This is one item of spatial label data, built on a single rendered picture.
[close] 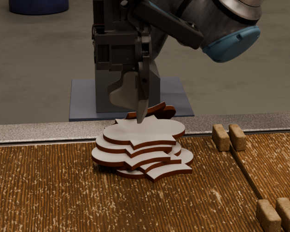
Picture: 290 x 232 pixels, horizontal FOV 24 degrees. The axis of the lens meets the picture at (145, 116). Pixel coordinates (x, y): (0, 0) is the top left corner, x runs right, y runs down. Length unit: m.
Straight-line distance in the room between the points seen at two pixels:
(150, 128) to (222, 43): 0.36
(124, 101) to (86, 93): 0.58
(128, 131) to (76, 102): 0.46
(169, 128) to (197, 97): 3.06
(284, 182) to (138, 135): 0.24
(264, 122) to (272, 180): 0.29
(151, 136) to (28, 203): 0.23
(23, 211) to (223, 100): 3.23
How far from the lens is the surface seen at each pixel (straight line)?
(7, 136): 1.24
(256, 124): 1.29
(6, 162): 1.09
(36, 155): 1.10
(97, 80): 1.43
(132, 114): 1.12
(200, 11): 1.40
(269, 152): 1.12
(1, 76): 4.63
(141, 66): 0.97
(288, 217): 0.88
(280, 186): 1.01
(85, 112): 1.46
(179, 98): 1.54
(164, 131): 1.07
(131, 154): 1.02
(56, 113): 3.90
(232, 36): 1.37
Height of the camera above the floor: 1.39
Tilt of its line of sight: 21 degrees down
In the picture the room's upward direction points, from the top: straight up
